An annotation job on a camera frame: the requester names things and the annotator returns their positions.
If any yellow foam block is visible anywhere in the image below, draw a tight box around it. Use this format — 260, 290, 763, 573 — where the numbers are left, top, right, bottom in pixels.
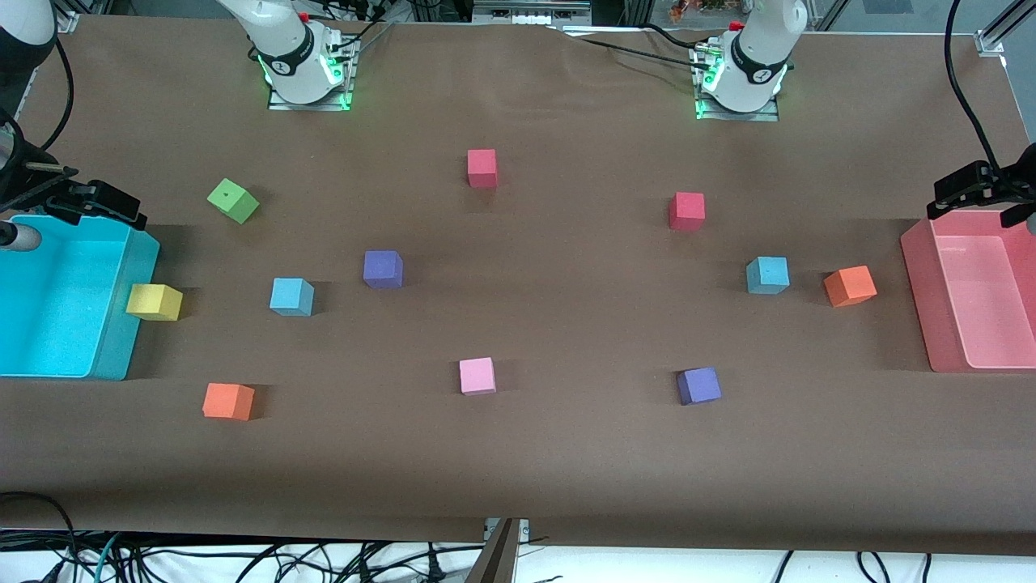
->
125, 283, 184, 321

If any black base connector cable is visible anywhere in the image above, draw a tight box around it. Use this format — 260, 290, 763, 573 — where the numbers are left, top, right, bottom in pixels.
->
328, 20, 397, 51

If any grey device box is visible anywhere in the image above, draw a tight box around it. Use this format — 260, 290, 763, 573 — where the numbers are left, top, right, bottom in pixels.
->
473, 0, 592, 25

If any black cable across table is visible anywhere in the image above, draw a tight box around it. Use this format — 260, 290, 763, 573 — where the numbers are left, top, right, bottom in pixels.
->
558, 31, 713, 70
643, 23, 709, 51

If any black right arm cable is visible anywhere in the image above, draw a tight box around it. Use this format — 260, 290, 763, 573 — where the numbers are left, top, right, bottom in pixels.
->
36, 36, 75, 151

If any purple foam block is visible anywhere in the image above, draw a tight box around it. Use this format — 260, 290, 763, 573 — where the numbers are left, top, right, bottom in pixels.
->
363, 250, 404, 290
676, 367, 723, 406

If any cyan plastic bin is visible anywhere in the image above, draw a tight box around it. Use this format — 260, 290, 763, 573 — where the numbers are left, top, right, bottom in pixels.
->
0, 215, 161, 381

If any light blue foam block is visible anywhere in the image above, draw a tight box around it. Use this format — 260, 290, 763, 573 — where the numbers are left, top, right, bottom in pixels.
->
270, 278, 315, 317
745, 256, 791, 296

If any pink foam block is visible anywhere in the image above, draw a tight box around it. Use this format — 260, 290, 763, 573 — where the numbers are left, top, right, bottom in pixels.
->
459, 357, 497, 396

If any pink plastic bin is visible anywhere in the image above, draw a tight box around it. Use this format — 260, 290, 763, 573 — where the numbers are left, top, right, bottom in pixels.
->
900, 209, 1036, 374

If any black looped floor cable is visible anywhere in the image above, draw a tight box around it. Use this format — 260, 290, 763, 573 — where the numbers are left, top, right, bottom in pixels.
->
0, 490, 79, 583

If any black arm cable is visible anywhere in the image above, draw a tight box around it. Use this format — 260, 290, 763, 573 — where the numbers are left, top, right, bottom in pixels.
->
947, 0, 1004, 167
36, 36, 75, 151

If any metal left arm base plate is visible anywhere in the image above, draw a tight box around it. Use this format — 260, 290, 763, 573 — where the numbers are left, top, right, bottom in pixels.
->
694, 40, 780, 122

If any teal floor cable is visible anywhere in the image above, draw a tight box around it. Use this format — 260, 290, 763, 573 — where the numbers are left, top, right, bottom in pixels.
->
93, 533, 122, 583

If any brown table cover sheet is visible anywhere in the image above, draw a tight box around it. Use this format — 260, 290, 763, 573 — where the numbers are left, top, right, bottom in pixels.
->
0, 15, 1036, 555

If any red foam block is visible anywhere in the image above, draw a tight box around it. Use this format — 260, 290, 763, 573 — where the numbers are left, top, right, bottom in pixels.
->
669, 192, 706, 232
467, 148, 499, 189

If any green foam block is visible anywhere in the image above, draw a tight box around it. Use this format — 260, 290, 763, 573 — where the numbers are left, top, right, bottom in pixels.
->
207, 178, 261, 225

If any orange foam block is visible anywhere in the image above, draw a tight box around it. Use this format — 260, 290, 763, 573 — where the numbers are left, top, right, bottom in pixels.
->
823, 266, 878, 309
202, 383, 256, 422

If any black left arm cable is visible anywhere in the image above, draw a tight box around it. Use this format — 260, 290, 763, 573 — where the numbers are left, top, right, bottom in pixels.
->
947, 0, 1004, 167

